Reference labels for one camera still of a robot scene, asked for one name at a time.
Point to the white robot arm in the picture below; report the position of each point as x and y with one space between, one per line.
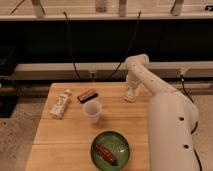
172 117

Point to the wall power outlet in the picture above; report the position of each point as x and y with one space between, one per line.
183 71
92 74

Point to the brown sausage on plate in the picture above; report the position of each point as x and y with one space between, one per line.
106 154

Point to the wall power outlet middle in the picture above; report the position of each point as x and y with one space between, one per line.
92 74

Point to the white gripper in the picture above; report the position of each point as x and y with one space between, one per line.
132 85

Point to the white plastic bottle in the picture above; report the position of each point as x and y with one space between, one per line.
61 104

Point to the black box at left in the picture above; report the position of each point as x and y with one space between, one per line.
8 90

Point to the wall power outlet right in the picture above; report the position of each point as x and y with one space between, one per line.
183 71

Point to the translucent plastic cup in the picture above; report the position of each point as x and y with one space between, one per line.
92 109

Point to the brown black rectangular block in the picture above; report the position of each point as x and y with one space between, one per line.
86 96

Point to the green ceramic plate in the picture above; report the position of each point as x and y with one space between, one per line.
115 143

